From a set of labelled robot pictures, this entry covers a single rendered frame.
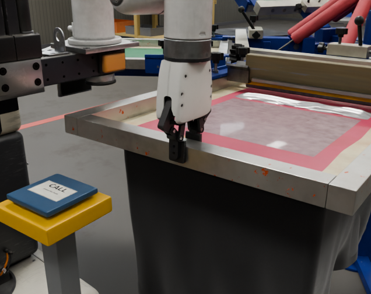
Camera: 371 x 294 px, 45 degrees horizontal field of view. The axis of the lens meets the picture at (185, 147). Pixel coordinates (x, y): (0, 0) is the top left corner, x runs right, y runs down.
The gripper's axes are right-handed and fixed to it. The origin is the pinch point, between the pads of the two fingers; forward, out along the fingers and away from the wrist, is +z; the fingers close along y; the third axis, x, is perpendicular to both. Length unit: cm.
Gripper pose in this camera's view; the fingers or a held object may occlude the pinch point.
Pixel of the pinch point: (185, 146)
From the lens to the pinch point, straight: 76.5
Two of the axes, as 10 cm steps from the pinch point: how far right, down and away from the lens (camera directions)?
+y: -5.9, 2.6, -7.7
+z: -0.2, 9.4, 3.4
